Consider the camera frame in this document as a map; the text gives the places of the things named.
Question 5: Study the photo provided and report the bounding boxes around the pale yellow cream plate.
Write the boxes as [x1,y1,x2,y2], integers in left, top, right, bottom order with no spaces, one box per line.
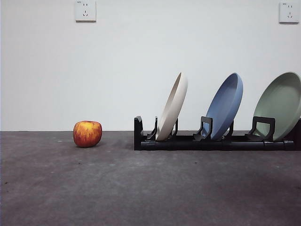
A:
[155,72,189,141]

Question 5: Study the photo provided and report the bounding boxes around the red yellow apple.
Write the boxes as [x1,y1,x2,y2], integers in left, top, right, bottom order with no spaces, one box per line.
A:
[73,121,103,148]

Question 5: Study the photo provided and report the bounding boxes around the black plate rack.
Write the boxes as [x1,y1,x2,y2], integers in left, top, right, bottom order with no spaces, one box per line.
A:
[134,115,301,151]

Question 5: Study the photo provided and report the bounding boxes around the blue plate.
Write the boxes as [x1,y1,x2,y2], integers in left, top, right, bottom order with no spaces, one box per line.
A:
[202,73,244,140]

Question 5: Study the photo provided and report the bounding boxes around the green plate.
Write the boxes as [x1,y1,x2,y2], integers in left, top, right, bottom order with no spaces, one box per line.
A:
[253,72,301,142]

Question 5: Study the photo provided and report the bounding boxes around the white wall power socket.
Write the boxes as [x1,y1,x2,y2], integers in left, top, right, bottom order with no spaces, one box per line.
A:
[75,0,97,23]
[279,1,300,24]

